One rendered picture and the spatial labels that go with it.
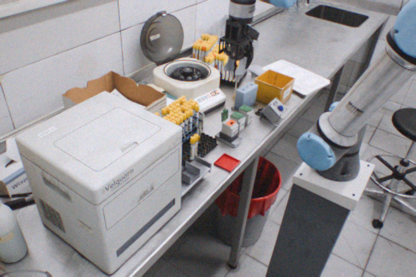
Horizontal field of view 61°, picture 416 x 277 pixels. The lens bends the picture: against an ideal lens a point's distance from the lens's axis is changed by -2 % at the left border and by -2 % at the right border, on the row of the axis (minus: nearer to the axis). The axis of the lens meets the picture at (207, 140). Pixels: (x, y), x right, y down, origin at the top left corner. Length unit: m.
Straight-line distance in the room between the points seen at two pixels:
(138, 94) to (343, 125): 0.78
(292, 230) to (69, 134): 0.87
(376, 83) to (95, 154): 0.64
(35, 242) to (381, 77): 0.94
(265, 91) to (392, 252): 1.29
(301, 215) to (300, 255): 0.20
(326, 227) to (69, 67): 1.07
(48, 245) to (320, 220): 0.85
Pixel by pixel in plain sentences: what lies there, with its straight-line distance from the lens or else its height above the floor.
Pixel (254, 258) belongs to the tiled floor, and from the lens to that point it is 2.06.
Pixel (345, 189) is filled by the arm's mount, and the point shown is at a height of 0.92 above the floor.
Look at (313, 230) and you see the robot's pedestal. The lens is 1.34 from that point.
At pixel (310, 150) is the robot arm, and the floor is 1.08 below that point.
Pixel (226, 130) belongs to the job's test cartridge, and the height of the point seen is 0.93.
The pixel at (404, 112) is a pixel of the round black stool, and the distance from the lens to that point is 2.32.
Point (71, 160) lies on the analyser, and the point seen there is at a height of 1.17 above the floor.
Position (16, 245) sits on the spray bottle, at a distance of 1.00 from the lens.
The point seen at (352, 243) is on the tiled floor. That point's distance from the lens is 2.31.
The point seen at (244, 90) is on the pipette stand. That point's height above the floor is 0.97.
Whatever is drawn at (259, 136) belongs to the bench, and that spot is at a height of 0.88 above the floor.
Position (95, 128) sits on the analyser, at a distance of 0.87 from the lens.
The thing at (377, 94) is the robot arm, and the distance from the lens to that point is 0.89.
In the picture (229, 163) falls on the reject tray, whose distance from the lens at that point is 1.23.
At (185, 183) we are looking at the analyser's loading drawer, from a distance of 1.09.
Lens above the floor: 1.67
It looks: 37 degrees down
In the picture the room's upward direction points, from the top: 5 degrees clockwise
